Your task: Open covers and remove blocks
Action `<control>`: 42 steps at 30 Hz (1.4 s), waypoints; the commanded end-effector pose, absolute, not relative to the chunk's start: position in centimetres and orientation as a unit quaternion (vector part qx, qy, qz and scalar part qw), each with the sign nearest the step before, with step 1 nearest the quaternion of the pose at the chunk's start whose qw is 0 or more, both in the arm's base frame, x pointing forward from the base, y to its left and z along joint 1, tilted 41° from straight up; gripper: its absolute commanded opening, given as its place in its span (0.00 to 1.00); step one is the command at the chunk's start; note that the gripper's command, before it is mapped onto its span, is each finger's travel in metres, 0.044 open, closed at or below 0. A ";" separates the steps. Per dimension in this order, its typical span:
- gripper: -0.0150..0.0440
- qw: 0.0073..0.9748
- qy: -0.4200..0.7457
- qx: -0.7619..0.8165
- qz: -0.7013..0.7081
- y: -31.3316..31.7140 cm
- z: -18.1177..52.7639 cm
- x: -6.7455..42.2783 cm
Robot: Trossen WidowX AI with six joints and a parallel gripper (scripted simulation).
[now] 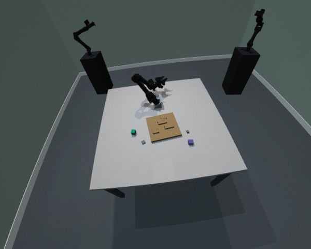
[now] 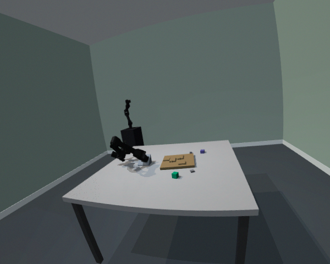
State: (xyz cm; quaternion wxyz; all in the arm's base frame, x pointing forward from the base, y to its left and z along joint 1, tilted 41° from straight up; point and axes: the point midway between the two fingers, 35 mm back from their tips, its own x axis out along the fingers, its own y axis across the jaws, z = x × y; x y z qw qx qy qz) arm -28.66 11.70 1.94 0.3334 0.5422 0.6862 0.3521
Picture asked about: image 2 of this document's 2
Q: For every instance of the green block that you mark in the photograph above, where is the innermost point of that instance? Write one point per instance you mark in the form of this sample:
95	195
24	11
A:
175	175

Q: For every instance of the tan puzzle board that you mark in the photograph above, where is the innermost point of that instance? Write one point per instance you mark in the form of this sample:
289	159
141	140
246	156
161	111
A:
178	162

